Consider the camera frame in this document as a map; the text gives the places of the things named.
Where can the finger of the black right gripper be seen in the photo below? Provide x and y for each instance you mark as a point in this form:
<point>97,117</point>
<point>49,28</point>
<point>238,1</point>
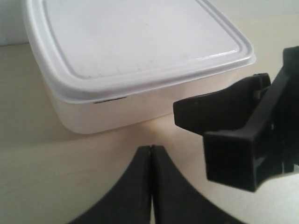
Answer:
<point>246,157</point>

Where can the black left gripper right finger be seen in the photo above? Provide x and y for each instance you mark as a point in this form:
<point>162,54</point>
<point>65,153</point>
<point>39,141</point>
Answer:
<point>175,200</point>

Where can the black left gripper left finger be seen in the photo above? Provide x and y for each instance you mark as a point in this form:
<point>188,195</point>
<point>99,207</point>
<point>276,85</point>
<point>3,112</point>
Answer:
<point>129,200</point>

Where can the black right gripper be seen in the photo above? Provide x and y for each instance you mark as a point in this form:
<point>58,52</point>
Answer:
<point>275,121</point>

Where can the white lidded plastic container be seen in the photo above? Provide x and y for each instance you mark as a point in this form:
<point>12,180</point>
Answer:
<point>113,63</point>

